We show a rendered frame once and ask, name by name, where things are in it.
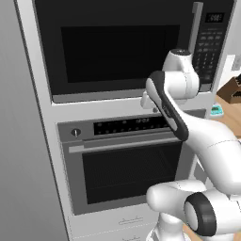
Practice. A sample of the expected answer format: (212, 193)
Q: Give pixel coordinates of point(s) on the white drawer front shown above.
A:
(100, 221)
(103, 237)

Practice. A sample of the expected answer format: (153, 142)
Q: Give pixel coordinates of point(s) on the black and steel microwave oven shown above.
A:
(209, 37)

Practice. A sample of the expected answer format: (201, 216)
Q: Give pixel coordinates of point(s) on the white tall appliance cabinet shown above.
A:
(47, 125)

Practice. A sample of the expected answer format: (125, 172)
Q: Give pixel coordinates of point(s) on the steel built-in oven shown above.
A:
(125, 126)

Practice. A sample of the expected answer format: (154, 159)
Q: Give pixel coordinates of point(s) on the white base cupboard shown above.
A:
(198, 171)

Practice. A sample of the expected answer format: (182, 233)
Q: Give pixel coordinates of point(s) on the brown wooden knife block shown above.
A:
(231, 89)

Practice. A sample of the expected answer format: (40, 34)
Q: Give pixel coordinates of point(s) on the steel oven door, dark window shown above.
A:
(125, 175)

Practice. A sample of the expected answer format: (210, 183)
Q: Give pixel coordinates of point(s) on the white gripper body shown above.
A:
(146, 101)

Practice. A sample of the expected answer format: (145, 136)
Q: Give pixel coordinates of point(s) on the white wall socket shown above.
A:
(237, 62)

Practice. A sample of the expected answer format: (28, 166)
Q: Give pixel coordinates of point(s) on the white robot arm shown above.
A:
(219, 147)

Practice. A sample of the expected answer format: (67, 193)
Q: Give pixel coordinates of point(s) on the black microwave door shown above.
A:
(109, 53)

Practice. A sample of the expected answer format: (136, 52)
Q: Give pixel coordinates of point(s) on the small teal and white object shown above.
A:
(216, 110)

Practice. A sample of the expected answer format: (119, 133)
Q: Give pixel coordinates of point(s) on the round steel oven knob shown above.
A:
(76, 132)

